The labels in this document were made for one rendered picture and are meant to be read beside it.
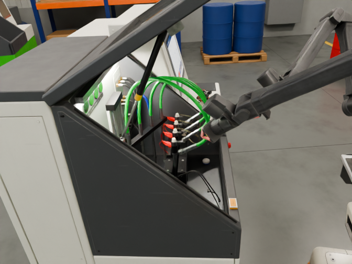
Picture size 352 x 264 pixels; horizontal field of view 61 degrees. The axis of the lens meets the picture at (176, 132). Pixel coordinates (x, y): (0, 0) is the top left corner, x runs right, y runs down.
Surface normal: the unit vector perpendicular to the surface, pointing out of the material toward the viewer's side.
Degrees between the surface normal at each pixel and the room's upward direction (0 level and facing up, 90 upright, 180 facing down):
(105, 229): 90
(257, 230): 0
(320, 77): 96
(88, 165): 90
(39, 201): 90
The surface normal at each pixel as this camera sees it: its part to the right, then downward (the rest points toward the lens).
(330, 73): -0.33, 0.57
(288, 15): 0.06, 0.50
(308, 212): -0.05, -0.87
